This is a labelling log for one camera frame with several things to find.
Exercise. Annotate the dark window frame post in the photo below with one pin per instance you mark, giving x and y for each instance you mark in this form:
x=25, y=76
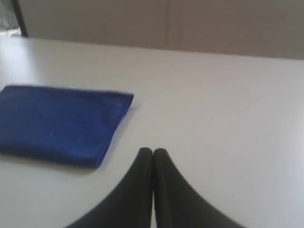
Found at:
x=19, y=17

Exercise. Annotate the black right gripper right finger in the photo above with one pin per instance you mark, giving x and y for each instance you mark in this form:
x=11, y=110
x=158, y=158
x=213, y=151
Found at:
x=177, y=204

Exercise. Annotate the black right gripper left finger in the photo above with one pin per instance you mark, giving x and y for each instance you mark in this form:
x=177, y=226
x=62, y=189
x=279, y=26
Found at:
x=129, y=204

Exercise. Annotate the blue microfiber towel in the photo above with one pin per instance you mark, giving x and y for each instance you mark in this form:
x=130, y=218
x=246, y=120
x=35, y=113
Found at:
x=67, y=126

